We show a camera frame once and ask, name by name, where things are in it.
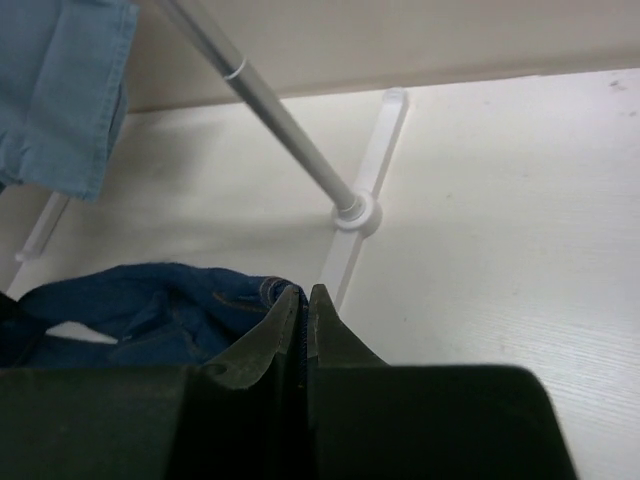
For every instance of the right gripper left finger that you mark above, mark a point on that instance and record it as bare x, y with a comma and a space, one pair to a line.
267, 353

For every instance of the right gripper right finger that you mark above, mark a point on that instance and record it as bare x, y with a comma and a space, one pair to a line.
330, 342

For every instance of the dark blue jeans trousers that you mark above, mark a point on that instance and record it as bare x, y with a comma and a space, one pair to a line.
139, 315

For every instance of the right white rack foot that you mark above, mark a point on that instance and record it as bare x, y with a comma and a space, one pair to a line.
350, 234

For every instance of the white rack foot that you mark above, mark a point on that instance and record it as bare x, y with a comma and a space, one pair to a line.
350, 234
43, 228

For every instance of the left white rack foot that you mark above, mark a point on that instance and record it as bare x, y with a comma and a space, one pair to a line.
43, 228

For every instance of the right grey rack pole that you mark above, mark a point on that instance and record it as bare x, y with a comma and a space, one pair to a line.
202, 31

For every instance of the light blue hanging jeans right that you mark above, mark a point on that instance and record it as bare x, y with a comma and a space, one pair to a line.
63, 91

